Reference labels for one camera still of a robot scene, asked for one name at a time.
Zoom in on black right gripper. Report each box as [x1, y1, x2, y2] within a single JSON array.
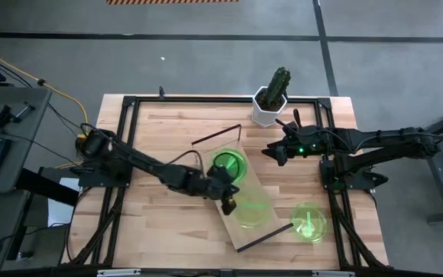
[[261, 108, 325, 167]]

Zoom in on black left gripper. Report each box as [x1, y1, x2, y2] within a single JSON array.
[[200, 177, 241, 216]]

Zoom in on white hexagonal plant pot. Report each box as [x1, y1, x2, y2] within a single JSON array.
[[251, 86, 288, 128]]

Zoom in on green cactus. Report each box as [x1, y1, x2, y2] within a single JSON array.
[[263, 67, 292, 111]]

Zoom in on black metal stand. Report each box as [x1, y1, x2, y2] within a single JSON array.
[[398, 98, 443, 225]]

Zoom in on white paper sheet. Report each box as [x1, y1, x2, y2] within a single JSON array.
[[47, 177, 81, 229]]

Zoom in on black flat beam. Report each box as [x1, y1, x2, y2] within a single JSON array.
[[15, 168, 81, 207]]

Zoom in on grey desk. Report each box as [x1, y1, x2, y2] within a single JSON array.
[[0, 85, 52, 194]]

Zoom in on black desk clamp tool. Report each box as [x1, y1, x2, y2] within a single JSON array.
[[0, 102, 36, 130]]

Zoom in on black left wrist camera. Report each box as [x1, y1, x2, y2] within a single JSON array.
[[207, 164, 236, 186]]

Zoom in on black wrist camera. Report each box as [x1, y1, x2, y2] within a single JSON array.
[[207, 164, 236, 186], [275, 118, 296, 134]]

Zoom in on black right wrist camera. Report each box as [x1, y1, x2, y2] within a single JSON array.
[[275, 118, 296, 134]]

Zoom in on black left wrist camera cable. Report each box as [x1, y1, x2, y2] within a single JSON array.
[[140, 149, 207, 179]]

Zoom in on black aluminium table frame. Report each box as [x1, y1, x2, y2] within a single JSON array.
[[60, 95, 390, 277]]

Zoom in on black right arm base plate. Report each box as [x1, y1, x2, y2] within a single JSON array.
[[319, 159, 390, 192]]

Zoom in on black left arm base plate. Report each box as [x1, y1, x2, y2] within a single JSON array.
[[78, 158, 134, 189]]

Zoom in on yellow cable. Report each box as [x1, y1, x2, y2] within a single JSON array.
[[0, 42, 90, 138]]

